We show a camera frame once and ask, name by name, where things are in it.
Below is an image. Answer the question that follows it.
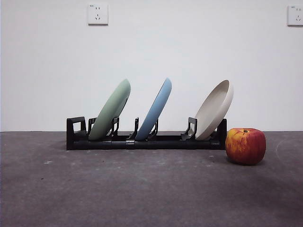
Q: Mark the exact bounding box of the beige plate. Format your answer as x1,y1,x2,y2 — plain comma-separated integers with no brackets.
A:
194,79,235,140

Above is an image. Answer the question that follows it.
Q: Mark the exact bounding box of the blue plate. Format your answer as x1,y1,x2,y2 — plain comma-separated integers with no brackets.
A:
137,77,173,140

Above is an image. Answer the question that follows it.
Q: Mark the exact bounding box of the red yellow apple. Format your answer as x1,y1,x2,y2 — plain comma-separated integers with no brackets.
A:
225,128,267,166

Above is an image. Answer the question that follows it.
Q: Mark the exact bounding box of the white wall socket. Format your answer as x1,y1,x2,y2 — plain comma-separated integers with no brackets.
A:
287,5,303,26
87,4,109,26

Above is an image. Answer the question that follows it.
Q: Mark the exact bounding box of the green plate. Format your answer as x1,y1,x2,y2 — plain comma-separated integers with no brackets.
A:
88,79,131,140

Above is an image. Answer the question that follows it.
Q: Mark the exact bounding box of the black plate rack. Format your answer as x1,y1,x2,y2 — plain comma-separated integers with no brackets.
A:
66,116,228,151

